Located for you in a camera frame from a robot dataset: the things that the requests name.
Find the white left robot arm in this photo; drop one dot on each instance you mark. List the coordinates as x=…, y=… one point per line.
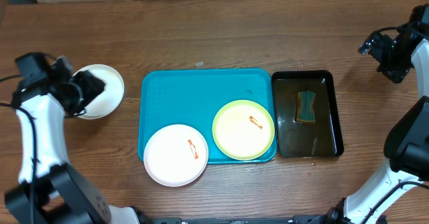
x=50, y=190

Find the green yellow sponge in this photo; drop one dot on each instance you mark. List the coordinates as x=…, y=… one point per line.
x=305, y=107

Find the white plate with sauce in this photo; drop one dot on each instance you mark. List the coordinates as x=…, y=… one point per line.
x=111, y=97

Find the black water-filled tray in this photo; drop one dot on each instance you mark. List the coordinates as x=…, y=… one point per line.
x=323, y=138

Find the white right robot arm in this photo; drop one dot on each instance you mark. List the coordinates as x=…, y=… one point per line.
x=406, y=160

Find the white plate lower left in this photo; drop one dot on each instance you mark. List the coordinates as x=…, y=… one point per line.
x=175, y=155

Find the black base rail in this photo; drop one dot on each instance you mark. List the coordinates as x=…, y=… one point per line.
x=298, y=219

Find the light green plate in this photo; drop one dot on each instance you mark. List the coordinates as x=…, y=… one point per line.
x=243, y=130

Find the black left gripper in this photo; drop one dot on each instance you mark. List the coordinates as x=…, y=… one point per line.
x=92, y=86

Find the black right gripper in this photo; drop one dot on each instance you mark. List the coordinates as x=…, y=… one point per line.
x=383, y=45

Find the teal plastic tray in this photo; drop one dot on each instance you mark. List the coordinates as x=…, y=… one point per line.
x=193, y=98

